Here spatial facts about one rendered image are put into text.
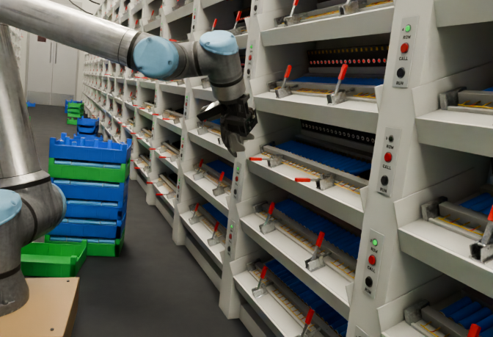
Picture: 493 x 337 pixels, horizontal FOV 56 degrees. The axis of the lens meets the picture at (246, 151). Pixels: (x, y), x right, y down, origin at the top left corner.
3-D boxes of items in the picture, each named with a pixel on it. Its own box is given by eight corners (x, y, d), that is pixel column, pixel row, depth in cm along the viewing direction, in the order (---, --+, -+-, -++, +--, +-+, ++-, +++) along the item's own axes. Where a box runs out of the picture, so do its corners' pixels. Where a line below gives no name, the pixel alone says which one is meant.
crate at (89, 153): (48, 157, 183) (49, 137, 182) (61, 150, 203) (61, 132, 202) (125, 164, 188) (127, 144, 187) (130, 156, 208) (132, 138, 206)
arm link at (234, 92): (203, 85, 121) (221, 67, 127) (207, 100, 124) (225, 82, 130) (232, 89, 117) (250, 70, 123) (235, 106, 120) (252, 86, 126)
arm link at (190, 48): (144, 43, 113) (192, 37, 111) (158, 47, 124) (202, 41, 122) (149, 82, 114) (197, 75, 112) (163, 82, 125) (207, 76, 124)
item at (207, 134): (238, 165, 154) (228, 126, 150) (189, 140, 209) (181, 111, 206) (290, 147, 161) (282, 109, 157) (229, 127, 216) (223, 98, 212)
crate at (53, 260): (-13, 274, 164) (-12, 252, 163) (9, 253, 184) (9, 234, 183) (74, 278, 169) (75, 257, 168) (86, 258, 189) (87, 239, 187)
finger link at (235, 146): (244, 164, 133) (241, 137, 128) (227, 161, 136) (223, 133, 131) (249, 159, 135) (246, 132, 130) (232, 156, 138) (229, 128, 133)
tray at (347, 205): (367, 233, 90) (359, 189, 88) (249, 171, 145) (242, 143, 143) (444, 198, 97) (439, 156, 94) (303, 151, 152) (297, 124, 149)
